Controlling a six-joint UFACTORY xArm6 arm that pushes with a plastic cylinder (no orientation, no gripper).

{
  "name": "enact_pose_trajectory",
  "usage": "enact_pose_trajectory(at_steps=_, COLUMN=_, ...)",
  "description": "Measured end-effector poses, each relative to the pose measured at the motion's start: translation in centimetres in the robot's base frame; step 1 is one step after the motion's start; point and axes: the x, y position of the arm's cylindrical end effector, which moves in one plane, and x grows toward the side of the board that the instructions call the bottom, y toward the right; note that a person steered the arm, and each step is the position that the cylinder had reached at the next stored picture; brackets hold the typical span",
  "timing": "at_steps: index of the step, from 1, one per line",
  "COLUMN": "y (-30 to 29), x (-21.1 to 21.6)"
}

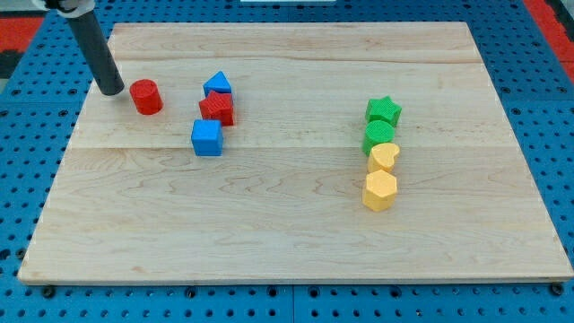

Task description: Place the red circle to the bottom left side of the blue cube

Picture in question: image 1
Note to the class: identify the red star block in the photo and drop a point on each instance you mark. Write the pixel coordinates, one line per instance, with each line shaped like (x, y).
(218, 106)

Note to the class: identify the yellow hexagon block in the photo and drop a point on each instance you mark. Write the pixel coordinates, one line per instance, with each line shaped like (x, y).
(379, 191)

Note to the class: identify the red cylinder block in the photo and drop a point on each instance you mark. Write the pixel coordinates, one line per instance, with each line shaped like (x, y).
(146, 96)

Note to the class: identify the light wooden board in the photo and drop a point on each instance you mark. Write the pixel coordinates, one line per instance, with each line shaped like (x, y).
(132, 204)

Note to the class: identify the white rod mount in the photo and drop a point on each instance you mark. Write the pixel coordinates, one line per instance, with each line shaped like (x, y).
(66, 8)

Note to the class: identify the blue cube block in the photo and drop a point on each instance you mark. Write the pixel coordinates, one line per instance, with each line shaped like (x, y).
(207, 137)

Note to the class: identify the green star block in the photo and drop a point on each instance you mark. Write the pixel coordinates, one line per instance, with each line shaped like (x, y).
(384, 109)

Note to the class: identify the blue triangle block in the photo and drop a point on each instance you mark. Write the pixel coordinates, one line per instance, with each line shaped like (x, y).
(217, 83)

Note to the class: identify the yellow heart block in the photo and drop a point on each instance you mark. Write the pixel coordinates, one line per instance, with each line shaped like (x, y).
(383, 157)

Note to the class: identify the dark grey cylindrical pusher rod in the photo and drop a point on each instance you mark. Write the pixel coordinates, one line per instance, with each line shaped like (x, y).
(94, 47)

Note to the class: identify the green cylinder block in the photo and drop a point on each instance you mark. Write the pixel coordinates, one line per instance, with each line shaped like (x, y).
(377, 132)

